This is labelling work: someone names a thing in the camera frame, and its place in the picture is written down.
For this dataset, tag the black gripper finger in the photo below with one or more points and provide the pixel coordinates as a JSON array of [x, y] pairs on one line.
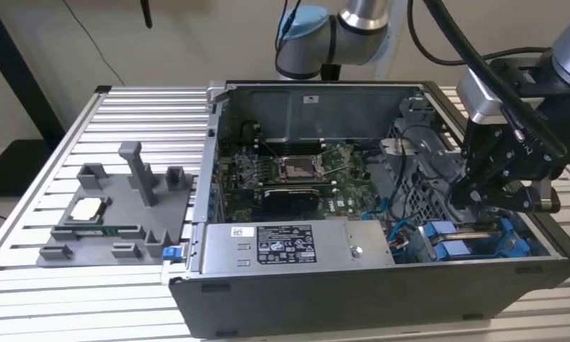
[[527, 197], [473, 194]]

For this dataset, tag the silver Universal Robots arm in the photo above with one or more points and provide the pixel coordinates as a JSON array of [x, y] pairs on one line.
[[355, 42]]

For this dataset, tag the black RAM slot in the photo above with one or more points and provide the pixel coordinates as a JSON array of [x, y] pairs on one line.
[[298, 184], [289, 144]]

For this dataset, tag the green motherboard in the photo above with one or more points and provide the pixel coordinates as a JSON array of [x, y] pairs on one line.
[[351, 199]]

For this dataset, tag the CPU socket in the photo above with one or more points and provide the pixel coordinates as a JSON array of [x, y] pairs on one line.
[[297, 171]]

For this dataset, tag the black graphics card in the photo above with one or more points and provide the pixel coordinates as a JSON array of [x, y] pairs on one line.
[[289, 203]]

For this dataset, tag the thin metal locking lever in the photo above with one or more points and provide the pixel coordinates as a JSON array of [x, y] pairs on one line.
[[270, 149]]

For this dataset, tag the black open PC case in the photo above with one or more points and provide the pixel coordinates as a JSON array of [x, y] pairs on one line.
[[313, 303]]

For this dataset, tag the silver power supply unit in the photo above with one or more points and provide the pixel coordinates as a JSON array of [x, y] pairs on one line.
[[218, 249]]

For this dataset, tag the gray parts rack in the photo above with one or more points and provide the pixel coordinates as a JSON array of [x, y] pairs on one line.
[[118, 249]]

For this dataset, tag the green RAM stick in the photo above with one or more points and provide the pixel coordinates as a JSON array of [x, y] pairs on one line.
[[104, 231]]

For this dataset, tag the silver CPU chip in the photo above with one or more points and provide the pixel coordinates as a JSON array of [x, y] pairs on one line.
[[88, 209]]

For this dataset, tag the black antenna rod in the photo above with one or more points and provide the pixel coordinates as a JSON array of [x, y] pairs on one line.
[[146, 14]]

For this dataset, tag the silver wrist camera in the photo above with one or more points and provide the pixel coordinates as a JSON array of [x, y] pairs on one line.
[[479, 96]]

